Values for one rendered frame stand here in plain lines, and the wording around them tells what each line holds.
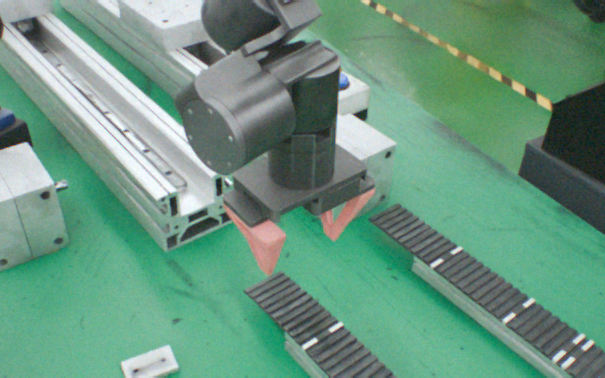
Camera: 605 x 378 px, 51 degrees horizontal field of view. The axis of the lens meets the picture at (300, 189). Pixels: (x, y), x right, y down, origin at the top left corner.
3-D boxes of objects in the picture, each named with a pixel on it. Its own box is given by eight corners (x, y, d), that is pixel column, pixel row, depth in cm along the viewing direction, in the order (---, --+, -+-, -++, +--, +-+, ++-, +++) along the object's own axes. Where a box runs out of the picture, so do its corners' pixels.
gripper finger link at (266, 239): (225, 260, 59) (218, 181, 54) (286, 230, 63) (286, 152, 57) (267, 305, 55) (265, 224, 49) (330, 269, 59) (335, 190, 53)
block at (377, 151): (401, 195, 87) (410, 137, 81) (332, 230, 81) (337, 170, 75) (357, 164, 92) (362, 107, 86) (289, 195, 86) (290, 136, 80)
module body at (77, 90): (234, 221, 82) (231, 167, 76) (165, 253, 77) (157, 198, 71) (18, 16, 130) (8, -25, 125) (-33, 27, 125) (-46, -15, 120)
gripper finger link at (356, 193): (269, 238, 62) (268, 160, 56) (325, 210, 65) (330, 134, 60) (312, 279, 58) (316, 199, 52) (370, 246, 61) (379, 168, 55)
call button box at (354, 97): (367, 120, 102) (371, 85, 98) (321, 139, 97) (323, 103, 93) (335, 99, 107) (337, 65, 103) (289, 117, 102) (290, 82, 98)
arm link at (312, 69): (357, 45, 47) (299, 23, 50) (296, 78, 43) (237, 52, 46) (351, 123, 52) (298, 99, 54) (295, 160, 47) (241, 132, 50)
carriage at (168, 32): (224, 51, 107) (222, 12, 103) (166, 68, 102) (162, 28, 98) (177, 19, 117) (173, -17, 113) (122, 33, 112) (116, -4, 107)
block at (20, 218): (89, 237, 78) (75, 176, 73) (-6, 274, 73) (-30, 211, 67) (62, 195, 85) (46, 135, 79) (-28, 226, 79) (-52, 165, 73)
